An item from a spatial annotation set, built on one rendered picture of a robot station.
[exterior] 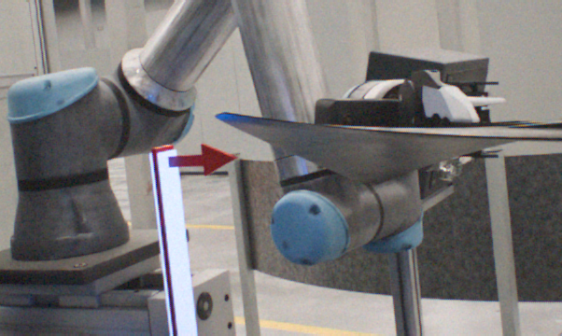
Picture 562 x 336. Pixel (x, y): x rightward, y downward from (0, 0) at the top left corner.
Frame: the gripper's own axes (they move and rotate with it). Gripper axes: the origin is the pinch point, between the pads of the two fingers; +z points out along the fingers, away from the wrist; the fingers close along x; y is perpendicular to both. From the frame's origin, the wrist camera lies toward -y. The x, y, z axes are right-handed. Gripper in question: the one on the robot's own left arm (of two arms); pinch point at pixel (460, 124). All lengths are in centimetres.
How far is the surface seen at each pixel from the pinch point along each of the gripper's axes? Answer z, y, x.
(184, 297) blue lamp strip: 0.9, -22.2, 12.7
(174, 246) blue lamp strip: 1.4, -23.0, 8.7
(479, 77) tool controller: -57, 26, -4
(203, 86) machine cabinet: -1045, 69, -6
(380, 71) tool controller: -46.9, 7.5, -5.2
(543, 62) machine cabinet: -555, 293, -23
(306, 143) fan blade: 7.8, -14.3, 0.8
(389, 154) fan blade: 5.3, -7.6, 1.9
